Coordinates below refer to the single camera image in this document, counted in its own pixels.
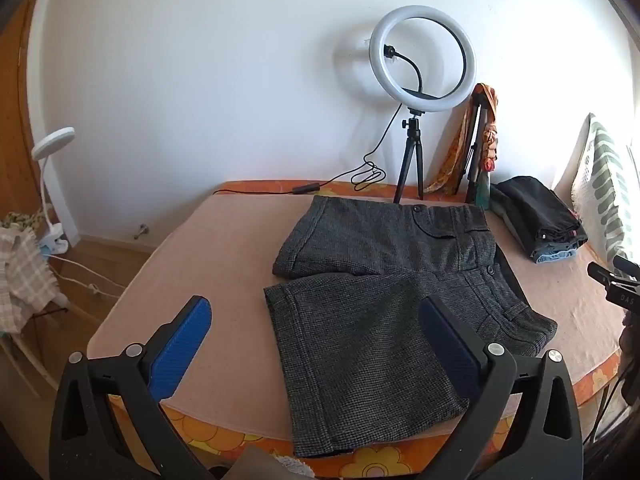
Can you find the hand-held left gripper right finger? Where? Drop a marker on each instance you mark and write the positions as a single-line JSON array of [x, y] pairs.
[[450, 350]]

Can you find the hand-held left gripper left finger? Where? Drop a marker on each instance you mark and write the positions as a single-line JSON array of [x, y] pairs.
[[182, 345]]

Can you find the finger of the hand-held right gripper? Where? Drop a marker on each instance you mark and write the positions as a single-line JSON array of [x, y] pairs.
[[617, 292], [627, 266]]

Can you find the grey checked pants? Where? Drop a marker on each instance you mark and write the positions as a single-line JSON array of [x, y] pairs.
[[360, 335]]

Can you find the black folded pants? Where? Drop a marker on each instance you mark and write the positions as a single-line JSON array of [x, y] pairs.
[[540, 205]]

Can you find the blue folded jeans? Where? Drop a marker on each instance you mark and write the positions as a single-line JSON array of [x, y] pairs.
[[552, 257]]

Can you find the green patterned white pillow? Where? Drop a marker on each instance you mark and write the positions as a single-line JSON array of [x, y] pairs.
[[605, 175]]

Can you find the peach blanket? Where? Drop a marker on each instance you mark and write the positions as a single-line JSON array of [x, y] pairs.
[[225, 240]]

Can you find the metal door stopper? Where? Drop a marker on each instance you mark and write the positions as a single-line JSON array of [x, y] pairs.
[[142, 230]]

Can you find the beige checked cloth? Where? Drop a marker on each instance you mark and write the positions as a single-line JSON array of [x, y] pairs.
[[25, 270]]

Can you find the orange patterned scarf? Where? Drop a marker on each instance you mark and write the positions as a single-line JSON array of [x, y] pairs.
[[492, 135]]

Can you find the grey folded tripod stand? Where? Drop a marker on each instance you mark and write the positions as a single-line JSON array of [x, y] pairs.
[[477, 125]]

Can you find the small black tripod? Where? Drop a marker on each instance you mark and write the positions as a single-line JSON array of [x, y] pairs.
[[413, 135]]

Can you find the white clip desk lamp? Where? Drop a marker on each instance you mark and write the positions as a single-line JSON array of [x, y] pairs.
[[50, 140]]

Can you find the wooden wardrobe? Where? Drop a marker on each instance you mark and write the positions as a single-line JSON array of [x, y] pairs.
[[15, 160]]

